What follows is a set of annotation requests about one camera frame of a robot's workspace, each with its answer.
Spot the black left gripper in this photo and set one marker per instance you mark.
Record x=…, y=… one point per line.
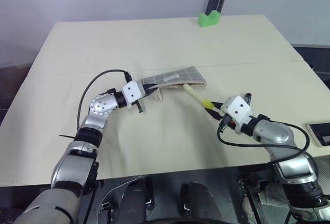
x=146, y=91

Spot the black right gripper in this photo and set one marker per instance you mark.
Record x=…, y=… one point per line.
x=225, y=122

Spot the yellow highlighter pen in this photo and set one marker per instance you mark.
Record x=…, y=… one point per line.
x=197, y=97

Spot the grey grid pencil pouch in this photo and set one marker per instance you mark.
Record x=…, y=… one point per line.
x=178, y=77

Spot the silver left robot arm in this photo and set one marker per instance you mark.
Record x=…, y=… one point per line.
x=99, y=105

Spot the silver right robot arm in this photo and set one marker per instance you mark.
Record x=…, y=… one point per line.
x=286, y=141

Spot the green notched foam block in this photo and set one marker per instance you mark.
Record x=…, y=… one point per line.
x=208, y=18

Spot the dark rounded robot leg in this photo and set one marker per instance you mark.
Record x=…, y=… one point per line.
x=194, y=200
x=134, y=200

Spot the white mesh fabric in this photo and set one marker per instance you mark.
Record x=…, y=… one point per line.
x=272, y=193

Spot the white-framed tablet device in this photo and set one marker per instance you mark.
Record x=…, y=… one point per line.
x=319, y=134

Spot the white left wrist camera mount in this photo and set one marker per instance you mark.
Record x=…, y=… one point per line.
x=132, y=92

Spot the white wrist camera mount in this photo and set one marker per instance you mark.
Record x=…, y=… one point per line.
x=239, y=109
x=132, y=92

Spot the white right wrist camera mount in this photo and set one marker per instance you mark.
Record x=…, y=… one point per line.
x=239, y=109

